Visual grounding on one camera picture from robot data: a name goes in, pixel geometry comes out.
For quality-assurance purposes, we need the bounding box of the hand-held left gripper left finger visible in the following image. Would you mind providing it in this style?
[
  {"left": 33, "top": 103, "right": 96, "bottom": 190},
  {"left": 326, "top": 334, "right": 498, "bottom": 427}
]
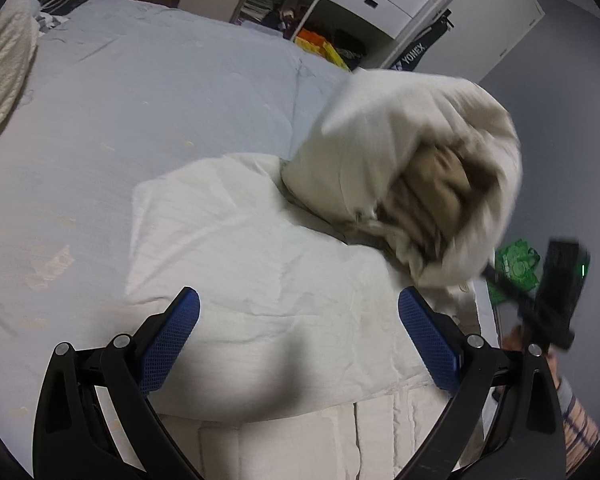
[{"left": 32, "top": 287, "right": 204, "bottom": 480}]

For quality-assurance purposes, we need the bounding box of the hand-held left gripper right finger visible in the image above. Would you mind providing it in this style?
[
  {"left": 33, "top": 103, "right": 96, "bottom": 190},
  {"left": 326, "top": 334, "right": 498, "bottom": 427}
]
[{"left": 398, "top": 287, "right": 567, "bottom": 480}]

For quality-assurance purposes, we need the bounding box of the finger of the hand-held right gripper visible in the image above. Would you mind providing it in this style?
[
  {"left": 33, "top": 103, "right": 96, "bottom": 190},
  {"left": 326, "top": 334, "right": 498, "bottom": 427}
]
[{"left": 481, "top": 261, "right": 538, "bottom": 313}]

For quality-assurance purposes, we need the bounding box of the white hooded padded jacket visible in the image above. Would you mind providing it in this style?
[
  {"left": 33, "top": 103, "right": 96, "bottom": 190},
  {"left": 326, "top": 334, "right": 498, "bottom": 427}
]
[{"left": 125, "top": 67, "right": 525, "bottom": 480}]

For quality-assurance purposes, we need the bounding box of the person's right forearm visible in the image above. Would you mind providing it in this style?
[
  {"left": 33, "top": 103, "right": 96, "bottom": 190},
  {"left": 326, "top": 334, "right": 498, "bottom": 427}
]
[{"left": 546, "top": 351, "right": 600, "bottom": 477}]

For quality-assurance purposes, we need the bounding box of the person's right hand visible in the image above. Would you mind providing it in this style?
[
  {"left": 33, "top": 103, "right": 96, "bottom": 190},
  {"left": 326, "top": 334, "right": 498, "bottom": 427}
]
[{"left": 504, "top": 326, "right": 532, "bottom": 356}]

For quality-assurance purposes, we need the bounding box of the green shopping bag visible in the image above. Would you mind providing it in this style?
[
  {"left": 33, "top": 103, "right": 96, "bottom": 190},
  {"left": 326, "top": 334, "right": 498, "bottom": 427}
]
[{"left": 487, "top": 239, "right": 541, "bottom": 307}]

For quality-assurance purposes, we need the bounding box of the bed with grey sheet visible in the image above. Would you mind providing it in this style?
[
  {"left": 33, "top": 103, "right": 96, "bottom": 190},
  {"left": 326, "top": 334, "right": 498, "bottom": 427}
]
[{"left": 0, "top": 0, "right": 503, "bottom": 478}]

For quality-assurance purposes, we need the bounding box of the black racket bag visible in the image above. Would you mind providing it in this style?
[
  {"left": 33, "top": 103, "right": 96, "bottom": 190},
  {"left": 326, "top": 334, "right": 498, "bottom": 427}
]
[{"left": 386, "top": 9, "right": 453, "bottom": 73}]

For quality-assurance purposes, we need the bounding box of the white wardrobe door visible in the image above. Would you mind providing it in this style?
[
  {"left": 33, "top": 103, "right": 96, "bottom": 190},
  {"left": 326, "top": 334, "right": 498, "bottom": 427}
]
[{"left": 352, "top": 0, "right": 547, "bottom": 87}]

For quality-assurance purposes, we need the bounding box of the yellow and orange toy box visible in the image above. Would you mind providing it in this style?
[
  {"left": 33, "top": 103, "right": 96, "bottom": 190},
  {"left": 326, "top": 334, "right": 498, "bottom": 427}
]
[{"left": 294, "top": 29, "right": 352, "bottom": 72}]

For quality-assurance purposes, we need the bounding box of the cream knitted blanket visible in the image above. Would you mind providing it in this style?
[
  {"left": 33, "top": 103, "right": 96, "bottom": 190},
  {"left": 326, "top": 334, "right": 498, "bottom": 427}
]
[{"left": 0, "top": 0, "right": 39, "bottom": 163}]

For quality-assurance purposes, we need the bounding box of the open shelf with clutter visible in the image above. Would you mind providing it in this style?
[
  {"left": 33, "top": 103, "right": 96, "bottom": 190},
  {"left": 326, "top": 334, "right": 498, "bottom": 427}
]
[{"left": 229, "top": 0, "right": 331, "bottom": 42}]

